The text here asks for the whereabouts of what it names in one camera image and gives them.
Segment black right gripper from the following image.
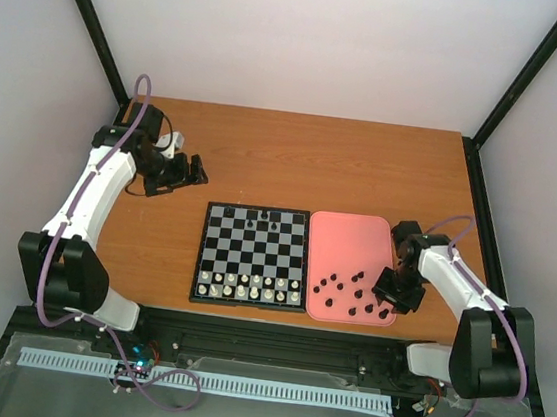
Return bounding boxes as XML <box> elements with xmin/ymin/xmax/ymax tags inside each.
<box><xmin>373</xmin><ymin>263</ymin><xmax>429</xmax><ymax>317</ymax></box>

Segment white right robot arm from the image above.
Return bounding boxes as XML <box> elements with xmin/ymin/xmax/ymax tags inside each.
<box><xmin>372</xmin><ymin>220</ymin><xmax>535</xmax><ymax>402</ymax></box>

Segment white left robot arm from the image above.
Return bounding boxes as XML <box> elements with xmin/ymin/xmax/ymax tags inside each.
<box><xmin>17</xmin><ymin>102</ymin><xmax>208</xmax><ymax>356</ymax></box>

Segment white back rank pieces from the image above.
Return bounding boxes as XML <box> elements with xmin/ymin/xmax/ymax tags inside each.
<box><xmin>194</xmin><ymin>283</ymin><xmax>304</xmax><ymax>307</ymax></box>

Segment black rook on tray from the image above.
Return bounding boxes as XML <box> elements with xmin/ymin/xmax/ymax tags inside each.
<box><xmin>351</xmin><ymin>271</ymin><xmax>365</xmax><ymax>283</ymax></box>

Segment pink plastic tray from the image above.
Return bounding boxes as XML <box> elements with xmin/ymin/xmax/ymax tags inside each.
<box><xmin>306</xmin><ymin>211</ymin><xmax>396</xmax><ymax>327</ymax></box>

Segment black white chessboard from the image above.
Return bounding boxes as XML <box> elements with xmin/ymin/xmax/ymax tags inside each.
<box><xmin>189</xmin><ymin>201</ymin><xmax>311</xmax><ymax>313</ymax></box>

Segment white pawn row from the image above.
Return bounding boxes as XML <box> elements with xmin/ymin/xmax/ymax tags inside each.
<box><xmin>197</xmin><ymin>270</ymin><xmax>302</xmax><ymax>292</ymax></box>

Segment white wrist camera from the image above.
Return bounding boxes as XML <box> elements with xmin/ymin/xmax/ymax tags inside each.
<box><xmin>155</xmin><ymin>131</ymin><xmax>185</xmax><ymax>159</ymax></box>

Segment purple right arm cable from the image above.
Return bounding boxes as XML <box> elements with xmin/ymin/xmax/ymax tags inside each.
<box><xmin>390</xmin><ymin>208</ymin><xmax>548</xmax><ymax>417</ymax></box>

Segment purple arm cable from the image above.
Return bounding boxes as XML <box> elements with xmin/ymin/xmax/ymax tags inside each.
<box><xmin>23</xmin><ymin>63</ymin><xmax>237</xmax><ymax>415</ymax></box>
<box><xmin>390</xmin><ymin>208</ymin><xmax>548</xmax><ymax>417</ymax></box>

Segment black aluminium base frame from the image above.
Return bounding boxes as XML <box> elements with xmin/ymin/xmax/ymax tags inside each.
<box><xmin>0</xmin><ymin>306</ymin><xmax>544</xmax><ymax>417</ymax></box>

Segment black left frame post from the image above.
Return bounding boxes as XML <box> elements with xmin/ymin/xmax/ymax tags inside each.
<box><xmin>74</xmin><ymin>0</ymin><xmax>130</xmax><ymax>107</ymax></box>

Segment black frame post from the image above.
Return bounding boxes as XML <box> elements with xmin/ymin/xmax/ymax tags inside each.
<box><xmin>74</xmin><ymin>0</ymin><xmax>130</xmax><ymax>107</ymax></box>
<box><xmin>472</xmin><ymin>20</ymin><xmax>557</xmax><ymax>151</ymax></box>

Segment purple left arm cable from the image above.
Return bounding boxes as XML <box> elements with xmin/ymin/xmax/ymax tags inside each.
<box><xmin>23</xmin><ymin>63</ymin><xmax>237</xmax><ymax>415</ymax></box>

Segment light blue cable duct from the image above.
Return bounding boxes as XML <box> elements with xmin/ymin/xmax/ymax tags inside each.
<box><xmin>16</xmin><ymin>347</ymin><xmax>393</xmax><ymax>417</ymax></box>

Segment black right frame post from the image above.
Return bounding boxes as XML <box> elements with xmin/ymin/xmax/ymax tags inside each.
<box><xmin>472</xmin><ymin>20</ymin><xmax>557</xmax><ymax>151</ymax></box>

